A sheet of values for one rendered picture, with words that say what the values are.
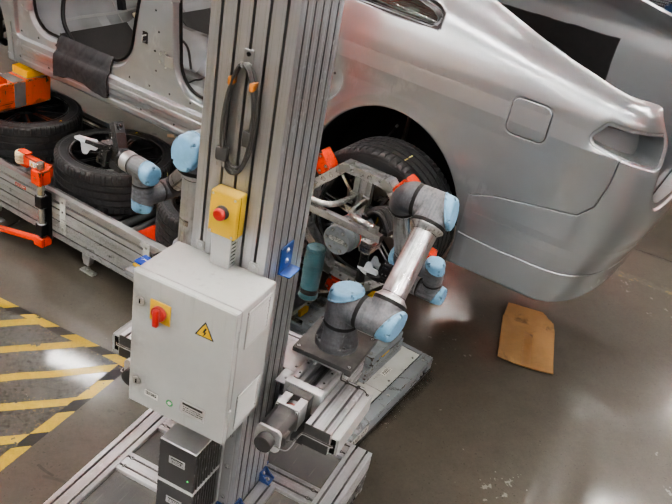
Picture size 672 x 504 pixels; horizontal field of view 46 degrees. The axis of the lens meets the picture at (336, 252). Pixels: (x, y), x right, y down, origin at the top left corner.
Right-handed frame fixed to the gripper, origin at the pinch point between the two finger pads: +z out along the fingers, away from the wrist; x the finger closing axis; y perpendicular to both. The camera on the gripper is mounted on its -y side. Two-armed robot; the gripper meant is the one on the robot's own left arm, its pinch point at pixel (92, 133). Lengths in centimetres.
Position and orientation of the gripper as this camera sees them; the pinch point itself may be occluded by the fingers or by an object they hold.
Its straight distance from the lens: 298.1
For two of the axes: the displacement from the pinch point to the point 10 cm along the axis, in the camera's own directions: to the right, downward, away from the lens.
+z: -7.5, -4.4, 4.9
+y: -2.5, 8.8, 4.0
